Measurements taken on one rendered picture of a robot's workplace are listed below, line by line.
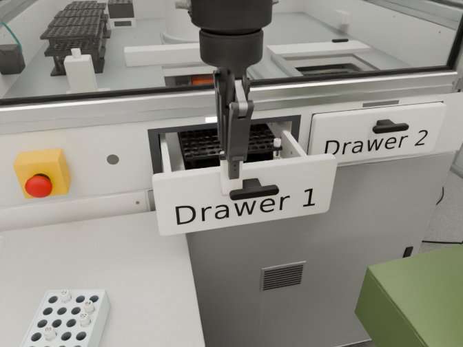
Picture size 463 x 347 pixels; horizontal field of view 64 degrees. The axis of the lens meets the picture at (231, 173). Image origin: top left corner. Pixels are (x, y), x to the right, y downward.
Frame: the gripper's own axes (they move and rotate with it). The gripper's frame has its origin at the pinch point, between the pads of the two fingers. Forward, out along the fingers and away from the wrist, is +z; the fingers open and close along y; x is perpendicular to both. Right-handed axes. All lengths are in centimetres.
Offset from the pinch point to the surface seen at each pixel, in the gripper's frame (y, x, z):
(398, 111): -16.0, 37.8, 1.0
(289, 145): -14.6, 14.5, 5.1
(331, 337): -18, 36, 79
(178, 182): -1.5, -7.7, 1.3
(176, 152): -24.7, -6.3, 9.7
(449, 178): -105, 154, 93
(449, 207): -81, 136, 93
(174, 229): -1.5, -9.0, 10.4
